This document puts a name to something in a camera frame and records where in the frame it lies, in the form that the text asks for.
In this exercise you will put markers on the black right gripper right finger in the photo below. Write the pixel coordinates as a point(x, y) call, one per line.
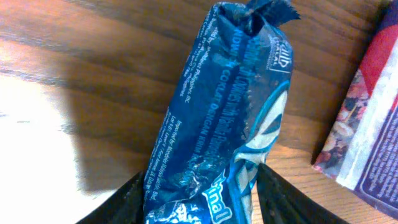
point(282, 203)

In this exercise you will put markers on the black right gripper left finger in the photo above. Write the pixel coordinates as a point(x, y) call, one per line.
point(125, 206)

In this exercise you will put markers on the blue Oreo cookie pack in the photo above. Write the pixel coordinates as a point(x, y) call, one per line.
point(224, 116)

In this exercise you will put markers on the purple pink Carefree pack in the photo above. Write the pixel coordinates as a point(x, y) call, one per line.
point(360, 152)

